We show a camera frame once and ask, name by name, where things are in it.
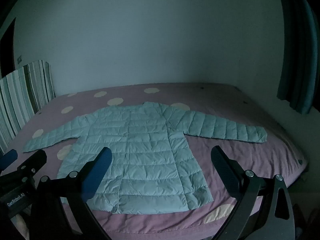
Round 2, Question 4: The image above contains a green striped curtain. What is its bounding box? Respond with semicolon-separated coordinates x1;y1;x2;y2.
0;60;56;155

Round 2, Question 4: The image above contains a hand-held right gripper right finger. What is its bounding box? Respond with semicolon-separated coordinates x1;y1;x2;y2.
211;145;297;240

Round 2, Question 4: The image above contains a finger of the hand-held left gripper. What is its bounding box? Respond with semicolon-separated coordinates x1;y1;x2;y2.
0;150;47;189
0;149;18;173

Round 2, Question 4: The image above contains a light blue quilted jacket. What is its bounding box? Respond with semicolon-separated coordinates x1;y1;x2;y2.
22;101;268;215

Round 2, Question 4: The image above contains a dark door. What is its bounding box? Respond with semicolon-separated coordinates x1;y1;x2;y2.
0;17;17;79

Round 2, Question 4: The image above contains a teal curtain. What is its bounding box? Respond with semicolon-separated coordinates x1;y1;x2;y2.
276;0;317;115

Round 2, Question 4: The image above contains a pink polka-dot bed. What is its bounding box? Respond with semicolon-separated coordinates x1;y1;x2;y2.
0;81;310;240

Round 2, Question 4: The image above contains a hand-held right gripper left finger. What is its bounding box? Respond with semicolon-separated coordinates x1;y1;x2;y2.
30;147;113;240

